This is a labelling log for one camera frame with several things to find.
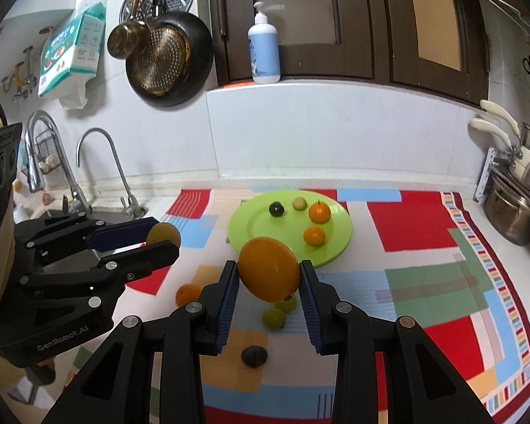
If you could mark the white blue pump bottle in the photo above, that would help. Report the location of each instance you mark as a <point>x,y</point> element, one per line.
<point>264,53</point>

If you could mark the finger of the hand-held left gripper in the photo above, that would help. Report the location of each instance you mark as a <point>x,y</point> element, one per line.
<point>154,256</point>
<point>119,232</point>

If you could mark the steel sink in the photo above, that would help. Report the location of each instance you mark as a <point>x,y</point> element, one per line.
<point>95,256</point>

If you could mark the colourful patchwork cloth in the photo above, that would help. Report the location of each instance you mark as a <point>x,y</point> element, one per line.
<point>406,225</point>

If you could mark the white dish rack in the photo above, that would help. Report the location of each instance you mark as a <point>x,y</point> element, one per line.
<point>488,172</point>

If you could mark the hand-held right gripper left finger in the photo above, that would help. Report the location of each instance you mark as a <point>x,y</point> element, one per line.
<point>227,304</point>

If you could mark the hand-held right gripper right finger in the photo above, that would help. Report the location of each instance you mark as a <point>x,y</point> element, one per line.
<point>311,304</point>

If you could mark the dark brown window frame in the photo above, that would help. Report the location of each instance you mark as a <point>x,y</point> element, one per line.
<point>375,22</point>

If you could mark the black frying pan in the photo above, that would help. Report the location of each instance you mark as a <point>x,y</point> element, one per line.
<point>163,66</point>

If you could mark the slim gooseneck faucet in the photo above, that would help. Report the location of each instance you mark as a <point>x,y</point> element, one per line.
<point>119,172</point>

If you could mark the green lime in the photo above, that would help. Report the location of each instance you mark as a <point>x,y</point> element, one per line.
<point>288,304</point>
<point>274,319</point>

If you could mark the green white tissue package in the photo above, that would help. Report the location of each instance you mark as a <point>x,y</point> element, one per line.
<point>70,53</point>

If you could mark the green plate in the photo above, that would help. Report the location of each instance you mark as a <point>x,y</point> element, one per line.
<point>256,229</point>

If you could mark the white plastic wall holder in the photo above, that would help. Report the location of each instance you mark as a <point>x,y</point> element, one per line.
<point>74,95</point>

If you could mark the small brass pot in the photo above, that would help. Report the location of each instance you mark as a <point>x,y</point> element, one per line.
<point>123,39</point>

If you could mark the orange with stem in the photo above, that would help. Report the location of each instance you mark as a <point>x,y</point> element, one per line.
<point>320,213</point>

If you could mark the steel cooking pot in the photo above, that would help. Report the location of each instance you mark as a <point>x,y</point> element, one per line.
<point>508,212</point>

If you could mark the tall chrome faucet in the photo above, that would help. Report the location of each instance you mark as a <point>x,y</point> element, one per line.
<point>37,163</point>

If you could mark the dark purple round fruit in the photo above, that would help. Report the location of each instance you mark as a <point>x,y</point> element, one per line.
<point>276,209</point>
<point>254,356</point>

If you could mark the tan round fruit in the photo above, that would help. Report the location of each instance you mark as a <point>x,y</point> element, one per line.
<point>163,232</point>
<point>299,203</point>

